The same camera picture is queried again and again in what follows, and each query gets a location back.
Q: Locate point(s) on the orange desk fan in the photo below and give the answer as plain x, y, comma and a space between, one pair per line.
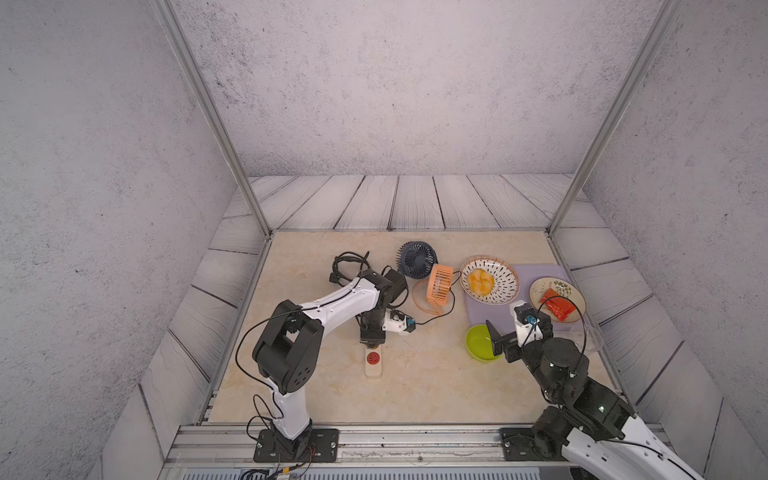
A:
431, 295

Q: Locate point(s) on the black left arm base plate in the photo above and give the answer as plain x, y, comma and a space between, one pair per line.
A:
316, 445

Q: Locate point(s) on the white red power strip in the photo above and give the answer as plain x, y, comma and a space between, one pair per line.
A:
373, 366

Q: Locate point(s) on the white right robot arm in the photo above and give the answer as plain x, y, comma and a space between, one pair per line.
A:
585, 422

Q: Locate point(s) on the aluminium mounting rail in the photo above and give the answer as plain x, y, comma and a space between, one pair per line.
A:
364, 452

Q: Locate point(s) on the green plastic bowl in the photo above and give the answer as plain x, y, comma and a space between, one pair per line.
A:
479, 345

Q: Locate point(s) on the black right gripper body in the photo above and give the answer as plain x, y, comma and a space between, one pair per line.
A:
513, 351

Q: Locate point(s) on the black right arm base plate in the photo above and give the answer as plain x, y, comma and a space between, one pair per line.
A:
543, 441

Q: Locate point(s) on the yellow bread bun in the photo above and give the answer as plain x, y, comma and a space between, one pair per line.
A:
480, 282

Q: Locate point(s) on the red snack packet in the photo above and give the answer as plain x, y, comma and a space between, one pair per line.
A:
558, 305

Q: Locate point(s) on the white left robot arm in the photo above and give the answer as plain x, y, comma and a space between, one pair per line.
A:
287, 351

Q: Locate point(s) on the dark blue desk fan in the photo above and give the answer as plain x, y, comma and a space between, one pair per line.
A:
415, 259

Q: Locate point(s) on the clear drinking glass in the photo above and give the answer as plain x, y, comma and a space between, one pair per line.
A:
589, 338

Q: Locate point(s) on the purple tray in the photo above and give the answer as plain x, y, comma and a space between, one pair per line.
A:
502, 316

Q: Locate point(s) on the beige small plate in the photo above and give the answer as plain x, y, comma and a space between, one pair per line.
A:
562, 287

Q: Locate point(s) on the patterned ceramic plate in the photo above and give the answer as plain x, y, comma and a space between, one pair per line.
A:
507, 284

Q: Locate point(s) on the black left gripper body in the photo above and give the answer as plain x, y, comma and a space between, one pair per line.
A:
374, 331

